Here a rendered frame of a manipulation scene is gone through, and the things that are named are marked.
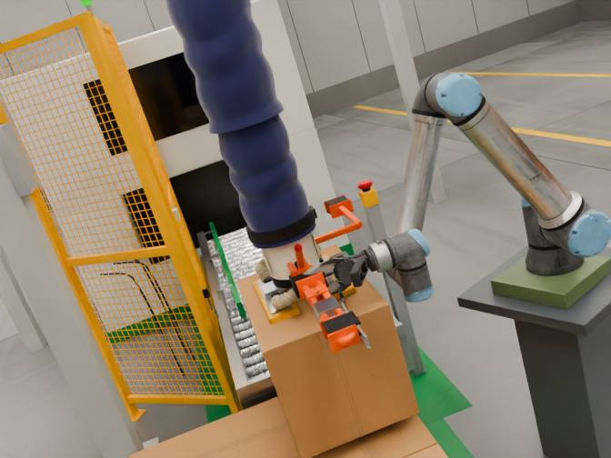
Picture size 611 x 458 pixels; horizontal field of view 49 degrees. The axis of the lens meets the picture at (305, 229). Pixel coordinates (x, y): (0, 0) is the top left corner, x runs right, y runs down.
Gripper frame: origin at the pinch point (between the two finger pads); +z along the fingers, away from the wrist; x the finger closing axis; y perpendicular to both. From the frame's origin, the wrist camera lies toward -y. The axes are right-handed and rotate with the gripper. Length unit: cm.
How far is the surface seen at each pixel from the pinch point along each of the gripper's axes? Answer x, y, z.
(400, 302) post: -70, 107, -52
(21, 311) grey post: -81, 333, 179
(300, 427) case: -41.5, -3.4, 16.4
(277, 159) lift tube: 34.5, 17.5, -3.7
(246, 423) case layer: -59, 37, 33
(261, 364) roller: -58, 74, 21
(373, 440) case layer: -58, 0, -4
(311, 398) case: -33.3, -3.6, 10.5
